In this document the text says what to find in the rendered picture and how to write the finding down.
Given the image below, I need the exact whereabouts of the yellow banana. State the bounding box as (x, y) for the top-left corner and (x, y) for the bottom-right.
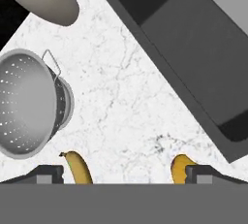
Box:
(58, 150), (94, 185)

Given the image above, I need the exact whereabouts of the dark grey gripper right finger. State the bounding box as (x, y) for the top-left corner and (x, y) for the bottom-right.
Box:
(184, 164), (248, 185)

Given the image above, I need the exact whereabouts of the orange yellow mango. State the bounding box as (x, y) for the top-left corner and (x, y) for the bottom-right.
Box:
(170, 153), (198, 185)

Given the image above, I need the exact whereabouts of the dark grey sink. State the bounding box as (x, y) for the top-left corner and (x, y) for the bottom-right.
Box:
(88, 0), (248, 164)

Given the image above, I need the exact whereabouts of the silver metal colander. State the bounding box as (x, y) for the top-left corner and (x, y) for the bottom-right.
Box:
(0, 48), (76, 160)

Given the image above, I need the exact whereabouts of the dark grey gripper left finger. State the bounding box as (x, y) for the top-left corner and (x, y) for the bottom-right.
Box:
(0, 165), (65, 185)

